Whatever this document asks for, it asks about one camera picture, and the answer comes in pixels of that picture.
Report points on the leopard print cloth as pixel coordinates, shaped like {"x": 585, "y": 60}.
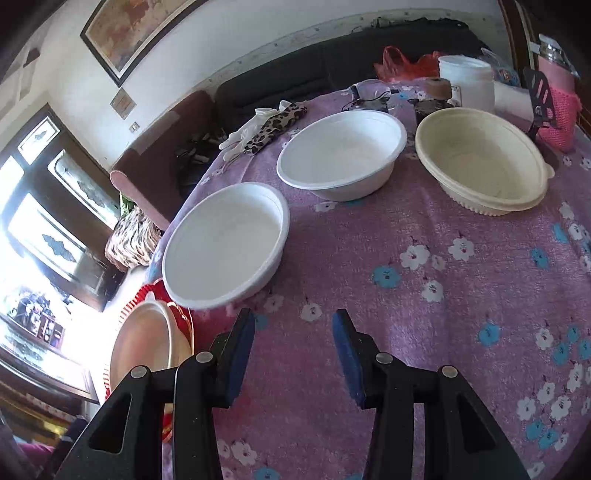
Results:
{"x": 272, "y": 129}

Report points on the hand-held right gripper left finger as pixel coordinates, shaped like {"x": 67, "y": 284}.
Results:
{"x": 240, "y": 350}

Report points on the dark jar with brown spool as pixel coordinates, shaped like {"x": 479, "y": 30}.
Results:
{"x": 431, "y": 104}

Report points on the small wall plaque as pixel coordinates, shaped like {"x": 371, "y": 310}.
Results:
{"x": 123, "y": 104}

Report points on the framed wall painting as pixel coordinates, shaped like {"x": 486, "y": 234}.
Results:
{"x": 134, "y": 27}

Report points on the clear printed plastic bag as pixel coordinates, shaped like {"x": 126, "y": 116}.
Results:
{"x": 503, "y": 69}

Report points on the black phone stand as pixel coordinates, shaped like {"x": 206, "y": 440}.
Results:
{"x": 538, "y": 92}

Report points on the black sofa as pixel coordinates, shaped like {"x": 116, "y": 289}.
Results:
{"x": 295, "y": 74}

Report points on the white gloves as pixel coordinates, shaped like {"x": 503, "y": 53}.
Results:
{"x": 251, "y": 124}

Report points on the glass panel wooden door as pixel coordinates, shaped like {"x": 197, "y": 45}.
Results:
{"x": 69, "y": 184}

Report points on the cream plastic bowl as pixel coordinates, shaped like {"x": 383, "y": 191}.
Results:
{"x": 480, "y": 152}

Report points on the black cylindrical device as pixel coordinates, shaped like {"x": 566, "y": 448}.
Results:
{"x": 364, "y": 101}

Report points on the red plate with gold rim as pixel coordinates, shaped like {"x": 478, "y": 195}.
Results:
{"x": 159, "y": 290}

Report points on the bottle with pink knit sleeve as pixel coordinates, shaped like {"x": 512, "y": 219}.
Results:
{"x": 561, "y": 106}

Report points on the beige bowl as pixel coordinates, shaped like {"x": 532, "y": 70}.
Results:
{"x": 143, "y": 337}

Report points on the stool with patterned cover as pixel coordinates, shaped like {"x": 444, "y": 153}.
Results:
{"x": 131, "y": 240}

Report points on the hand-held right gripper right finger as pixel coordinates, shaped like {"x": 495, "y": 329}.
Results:
{"x": 346, "y": 355}

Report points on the green cloth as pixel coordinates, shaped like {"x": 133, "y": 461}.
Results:
{"x": 126, "y": 203}

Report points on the red plastic bag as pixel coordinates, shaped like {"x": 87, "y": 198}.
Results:
{"x": 397, "y": 67}

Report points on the maroon armchair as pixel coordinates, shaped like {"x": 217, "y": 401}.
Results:
{"x": 157, "y": 152}

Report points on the dark striped cloth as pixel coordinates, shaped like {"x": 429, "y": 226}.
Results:
{"x": 196, "y": 157}

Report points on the white paper bowl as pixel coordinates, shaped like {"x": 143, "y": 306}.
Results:
{"x": 337, "y": 147}
{"x": 221, "y": 240}

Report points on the white plastic jar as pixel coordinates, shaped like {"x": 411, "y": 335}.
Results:
{"x": 466, "y": 87}

